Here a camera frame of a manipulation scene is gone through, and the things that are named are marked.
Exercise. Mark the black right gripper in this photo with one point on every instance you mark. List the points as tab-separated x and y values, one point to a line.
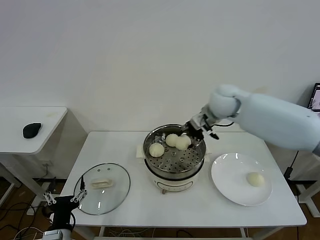
202	122

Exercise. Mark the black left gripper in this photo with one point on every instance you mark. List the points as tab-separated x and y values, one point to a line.
63	205

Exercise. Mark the white steamed baozi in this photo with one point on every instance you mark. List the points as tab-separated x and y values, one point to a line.
156	150
255	179
183	144
171	140

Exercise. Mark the round glass pot lid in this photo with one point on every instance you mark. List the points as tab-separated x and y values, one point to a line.
102	182

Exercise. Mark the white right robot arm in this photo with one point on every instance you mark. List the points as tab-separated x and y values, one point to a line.
270	120

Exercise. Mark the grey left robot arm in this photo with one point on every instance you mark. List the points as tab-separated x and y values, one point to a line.
68	235

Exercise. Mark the stainless steel steamer basket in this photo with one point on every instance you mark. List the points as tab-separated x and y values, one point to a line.
175	172

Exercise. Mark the cream electric cooking pot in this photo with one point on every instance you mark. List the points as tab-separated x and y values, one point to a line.
175	185

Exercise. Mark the round white plate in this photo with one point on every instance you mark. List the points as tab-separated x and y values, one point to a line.
230	180

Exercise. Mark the white side table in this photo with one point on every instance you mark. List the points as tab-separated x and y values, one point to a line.
30	140
308	192

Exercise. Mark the black computer mouse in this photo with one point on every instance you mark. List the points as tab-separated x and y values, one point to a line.
32	130

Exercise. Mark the black laptop computer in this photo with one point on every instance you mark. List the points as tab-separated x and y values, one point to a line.
315	98

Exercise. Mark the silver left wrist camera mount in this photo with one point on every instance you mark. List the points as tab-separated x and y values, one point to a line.
52	235

